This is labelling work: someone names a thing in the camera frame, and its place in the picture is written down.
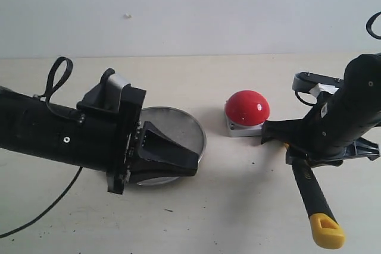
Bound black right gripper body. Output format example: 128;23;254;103
303;83;380;155

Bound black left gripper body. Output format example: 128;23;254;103
76;84;146;194

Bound red dome button grey base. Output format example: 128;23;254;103
224;90;270;137

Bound yellow black claw hammer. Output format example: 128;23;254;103
282;142;346;249

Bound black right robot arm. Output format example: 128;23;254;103
261;54;380;166

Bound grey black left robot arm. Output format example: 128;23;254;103
1;86;199;194

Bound round stainless steel plate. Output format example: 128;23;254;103
127;106;207;186

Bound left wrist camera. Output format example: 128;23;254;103
76;68;131;113

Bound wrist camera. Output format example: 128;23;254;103
76;68;131;113
292;71;344;98

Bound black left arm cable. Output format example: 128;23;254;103
0;56;84;237

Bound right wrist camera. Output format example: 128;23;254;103
292;71;344;98

